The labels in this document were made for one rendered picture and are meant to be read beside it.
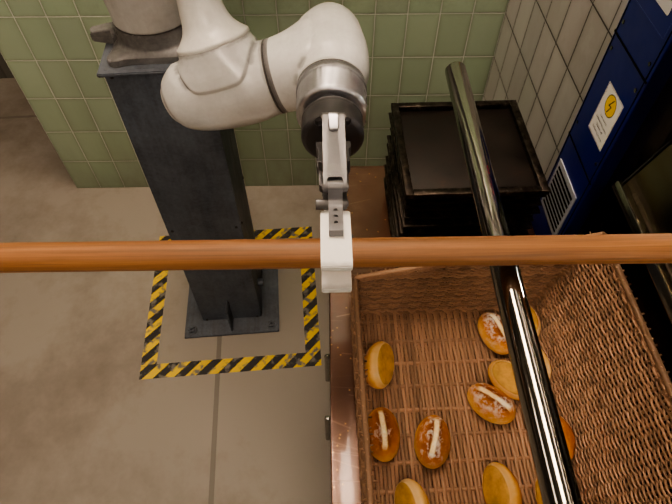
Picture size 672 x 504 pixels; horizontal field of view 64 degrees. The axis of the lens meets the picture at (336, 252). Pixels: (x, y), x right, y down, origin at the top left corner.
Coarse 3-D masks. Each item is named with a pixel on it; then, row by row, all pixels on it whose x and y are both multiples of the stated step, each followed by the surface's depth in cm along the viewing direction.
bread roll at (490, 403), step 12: (480, 384) 104; (468, 396) 105; (480, 396) 102; (492, 396) 102; (504, 396) 102; (480, 408) 102; (492, 408) 101; (504, 408) 101; (492, 420) 102; (504, 420) 101
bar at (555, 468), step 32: (480, 128) 68; (480, 160) 64; (480, 192) 62; (480, 224) 60; (512, 288) 53; (512, 320) 52; (512, 352) 50; (544, 384) 47; (544, 416) 46; (544, 448) 44; (544, 480) 43; (576, 480) 43
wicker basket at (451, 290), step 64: (384, 320) 118; (448, 320) 118; (576, 320) 104; (640, 320) 88; (448, 384) 109; (576, 384) 101; (640, 384) 86; (512, 448) 101; (576, 448) 99; (640, 448) 85
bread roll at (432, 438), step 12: (432, 420) 100; (420, 432) 99; (432, 432) 97; (444, 432) 98; (420, 444) 98; (432, 444) 96; (444, 444) 97; (420, 456) 97; (432, 456) 96; (444, 456) 97; (432, 468) 97
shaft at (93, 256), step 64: (0, 256) 51; (64, 256) 51; (128, 256) 52; (192, 256) 52; (256, 256) 52; (320, 256) 52; (384, 256) 52; (448, 256) 52; (512, 256) 52; (576, 256) 52; (640, 256) 52
